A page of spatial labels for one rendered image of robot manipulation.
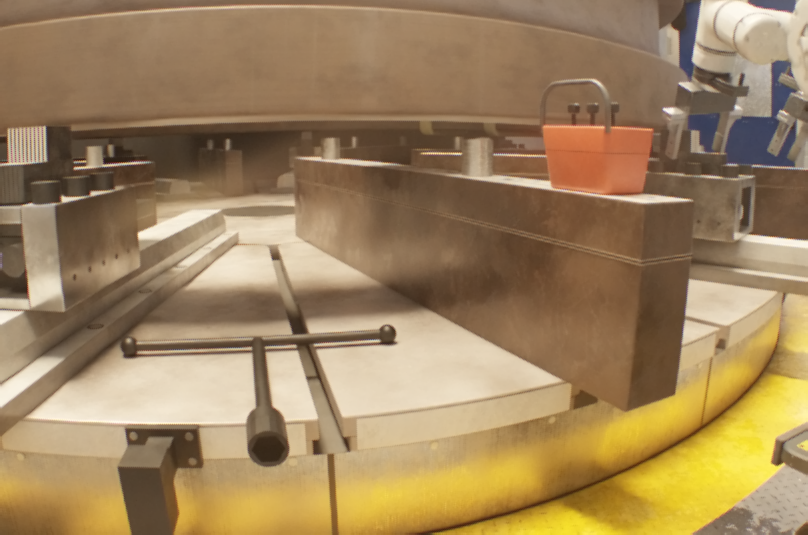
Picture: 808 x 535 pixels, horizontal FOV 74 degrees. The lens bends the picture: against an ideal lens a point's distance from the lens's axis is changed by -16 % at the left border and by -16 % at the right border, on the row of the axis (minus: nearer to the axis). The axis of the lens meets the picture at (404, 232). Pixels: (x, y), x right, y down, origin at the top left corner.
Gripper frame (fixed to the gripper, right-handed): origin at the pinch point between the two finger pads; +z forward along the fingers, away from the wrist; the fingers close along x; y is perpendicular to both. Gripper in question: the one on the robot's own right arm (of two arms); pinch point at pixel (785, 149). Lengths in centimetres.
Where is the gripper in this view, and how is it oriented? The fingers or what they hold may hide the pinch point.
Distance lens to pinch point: 163.2
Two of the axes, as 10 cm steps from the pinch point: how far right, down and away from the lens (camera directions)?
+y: 4.6, 5.2, -7.2
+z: -3.1, 8.6, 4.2
